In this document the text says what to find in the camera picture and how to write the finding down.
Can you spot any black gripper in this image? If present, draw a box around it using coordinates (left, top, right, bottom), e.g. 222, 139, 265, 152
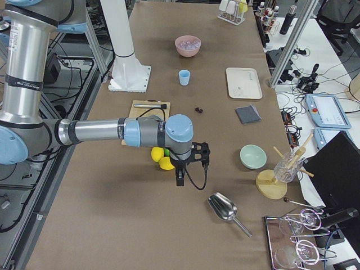
170, 151, 194, 187

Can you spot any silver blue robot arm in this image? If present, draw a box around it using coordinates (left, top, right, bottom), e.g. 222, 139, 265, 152
1, 1, 195, 186

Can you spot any steel ice scoop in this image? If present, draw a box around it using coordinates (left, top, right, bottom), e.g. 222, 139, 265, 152
208, 192, 252, 237

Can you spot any wooden cup tree stand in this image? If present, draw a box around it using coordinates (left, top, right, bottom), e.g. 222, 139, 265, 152
256, 133, 314, 199

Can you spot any light blue cup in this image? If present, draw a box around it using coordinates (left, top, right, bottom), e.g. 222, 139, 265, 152
178, 70, 191, 86

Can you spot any clear ice cubes pile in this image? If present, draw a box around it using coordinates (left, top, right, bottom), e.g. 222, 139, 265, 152
178, 39, 201, 51

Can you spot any white cup rack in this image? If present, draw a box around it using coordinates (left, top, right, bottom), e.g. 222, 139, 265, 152
217, 0, 248, 26

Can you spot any yellow lemon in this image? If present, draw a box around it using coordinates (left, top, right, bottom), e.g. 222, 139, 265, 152
158, 156, 175, 170
151, 147, 165, 163

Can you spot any steel muddler black tip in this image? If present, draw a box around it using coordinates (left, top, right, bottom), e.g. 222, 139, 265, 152
133, 103, 168, 109

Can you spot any mint green bowl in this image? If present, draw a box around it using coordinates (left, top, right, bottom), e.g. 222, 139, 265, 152
240, 145, 267, 169

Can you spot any wooden cutting board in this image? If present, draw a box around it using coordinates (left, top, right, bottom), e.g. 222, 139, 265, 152
118, 100, 170, 147

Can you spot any grey folded cloth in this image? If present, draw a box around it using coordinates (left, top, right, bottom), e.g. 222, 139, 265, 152
235, 105, 261, 124

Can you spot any clear textured glass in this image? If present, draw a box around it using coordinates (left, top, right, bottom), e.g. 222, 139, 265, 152
273, 152, 304, 183

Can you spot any cream rabbit tray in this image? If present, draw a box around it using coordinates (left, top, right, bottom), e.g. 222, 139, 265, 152
226, 67, 263, 100

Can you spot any mirror tray with glasses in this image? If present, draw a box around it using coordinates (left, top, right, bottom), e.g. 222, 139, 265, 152
264, 208, 337, 269

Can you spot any pink bowl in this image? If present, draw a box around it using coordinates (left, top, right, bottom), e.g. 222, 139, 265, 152
174, 35, 202, 58

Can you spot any blue teach pendant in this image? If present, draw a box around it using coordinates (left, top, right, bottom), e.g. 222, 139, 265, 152
305, 94, 352, 129
313, 127, 352, 150

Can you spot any black monitor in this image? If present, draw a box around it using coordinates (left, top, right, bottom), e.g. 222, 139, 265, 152
304, 131, 359, 210

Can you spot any black thermos bottle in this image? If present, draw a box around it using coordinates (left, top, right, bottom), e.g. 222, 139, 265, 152
279, 5, 297, 35

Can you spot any black camera cable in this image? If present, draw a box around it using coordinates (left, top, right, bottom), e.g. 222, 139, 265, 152
184, 161, 209, 191

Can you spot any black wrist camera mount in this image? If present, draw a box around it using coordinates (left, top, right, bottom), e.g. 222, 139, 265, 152
190, 142, 210, 170

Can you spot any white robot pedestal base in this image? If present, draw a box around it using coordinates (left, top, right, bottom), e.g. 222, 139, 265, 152
101, 0, 151, 93

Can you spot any aluminium frame post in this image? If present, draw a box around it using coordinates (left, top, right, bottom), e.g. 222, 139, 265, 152
268, 0, 318, 88

